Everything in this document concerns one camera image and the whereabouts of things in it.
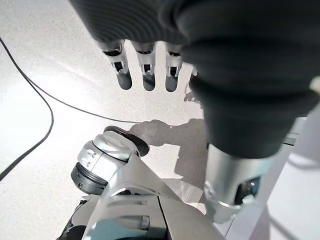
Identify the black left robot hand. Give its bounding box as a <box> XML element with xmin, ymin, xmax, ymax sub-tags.
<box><xmin>68</xmin><ymin>0</ymin><xmax>320</xmax><ymax>225</ymax></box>

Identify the thin black floor cable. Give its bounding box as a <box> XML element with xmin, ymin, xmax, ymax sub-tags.
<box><xmin>24</xmin><ymin>77</ymin><xmax>143</xmax><ymax>125</ymax></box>

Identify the thick black floor cable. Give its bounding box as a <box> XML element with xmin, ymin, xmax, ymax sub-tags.
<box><xmin>0</xmin><ymin>36</ymin><xmax>55</xmax><ymax>181</ymax></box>

